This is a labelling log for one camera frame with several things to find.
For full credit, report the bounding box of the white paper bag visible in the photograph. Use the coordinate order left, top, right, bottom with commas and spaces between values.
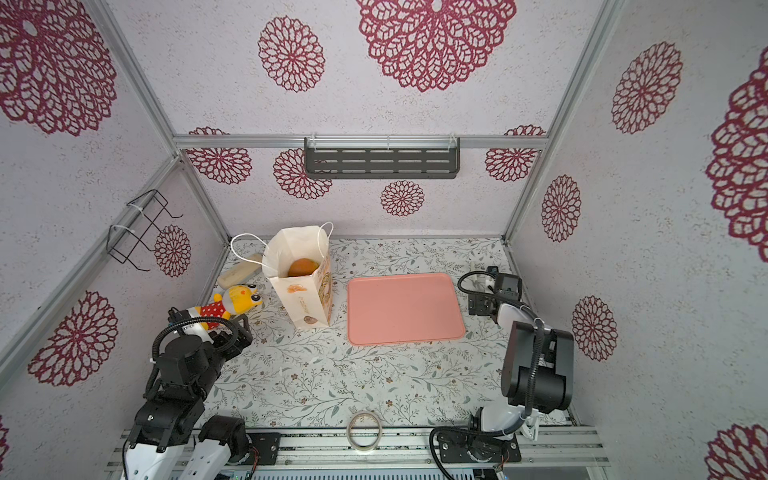
230, 221, 334, 330

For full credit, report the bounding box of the round orange fake bun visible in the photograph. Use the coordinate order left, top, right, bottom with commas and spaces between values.
286, 258, 320, 278

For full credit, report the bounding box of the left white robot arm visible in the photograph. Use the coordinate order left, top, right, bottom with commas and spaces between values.
121, 309, 253, 479

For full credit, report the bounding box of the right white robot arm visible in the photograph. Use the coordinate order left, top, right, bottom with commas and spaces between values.
468, 291, 573, 440

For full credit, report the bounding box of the yellow plush toy red dress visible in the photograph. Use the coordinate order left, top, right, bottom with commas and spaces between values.
187, 285, 263, 320

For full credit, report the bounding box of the pink plastic tray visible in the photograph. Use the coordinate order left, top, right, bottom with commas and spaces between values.
347, 273, 466, 346

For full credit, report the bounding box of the clear tape roll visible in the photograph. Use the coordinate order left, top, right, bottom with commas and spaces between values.
345, 411, 384, 455

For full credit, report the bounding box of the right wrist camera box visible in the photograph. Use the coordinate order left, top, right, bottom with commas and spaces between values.
494, 272, 523, 301

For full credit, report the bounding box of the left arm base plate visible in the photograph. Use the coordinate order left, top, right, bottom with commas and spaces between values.
242, 431, 282, 467

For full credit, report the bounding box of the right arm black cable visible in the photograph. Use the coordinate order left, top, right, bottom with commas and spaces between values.
428, 269, 548, 480

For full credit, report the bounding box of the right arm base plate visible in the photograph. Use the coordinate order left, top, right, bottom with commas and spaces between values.
433, 428, 522, 464

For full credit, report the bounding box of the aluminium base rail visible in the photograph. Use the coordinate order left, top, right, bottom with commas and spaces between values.
104, 424, 613, 480

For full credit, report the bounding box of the grey wall shelf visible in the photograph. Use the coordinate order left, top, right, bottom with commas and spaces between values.
304, 136, 461, 180

